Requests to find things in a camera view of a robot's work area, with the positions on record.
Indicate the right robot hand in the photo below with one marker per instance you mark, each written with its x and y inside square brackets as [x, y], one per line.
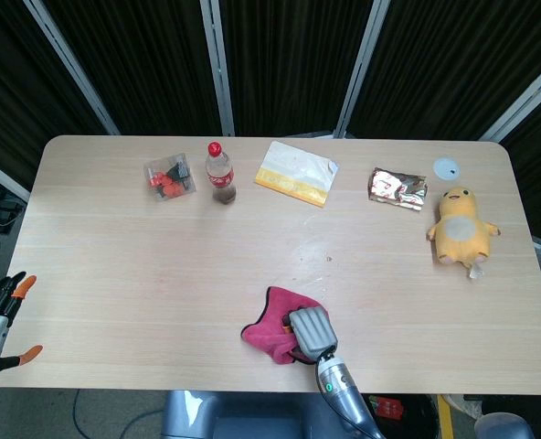
[313, 333]

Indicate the pink microfiber cloth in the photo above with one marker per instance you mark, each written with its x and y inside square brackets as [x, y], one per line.
[275, 330]

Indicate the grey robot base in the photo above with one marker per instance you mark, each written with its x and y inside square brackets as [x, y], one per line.
[252, 415]

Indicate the black waste bin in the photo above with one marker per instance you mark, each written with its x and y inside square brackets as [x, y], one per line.
[407, 416]

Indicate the white and yellow paper bag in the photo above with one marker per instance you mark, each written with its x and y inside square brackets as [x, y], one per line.
[296, 174]

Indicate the silver foil snack wrapper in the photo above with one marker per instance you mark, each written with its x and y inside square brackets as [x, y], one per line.
[397, 189]

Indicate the yellow plush duck toy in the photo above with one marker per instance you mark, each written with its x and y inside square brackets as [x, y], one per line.
[461, 228]

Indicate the cola bottle with red cap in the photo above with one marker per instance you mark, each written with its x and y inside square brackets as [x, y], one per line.
[219, 173]

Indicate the clear bag of red parts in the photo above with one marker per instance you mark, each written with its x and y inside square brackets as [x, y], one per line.
[169, 177]

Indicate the white round plastic lid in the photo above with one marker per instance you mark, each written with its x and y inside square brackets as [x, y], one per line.
[447, 168]

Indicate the grey metal partition post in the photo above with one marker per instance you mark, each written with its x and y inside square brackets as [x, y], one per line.
[71, 67]
[217, 67]
[361, 68]
[521, 104]

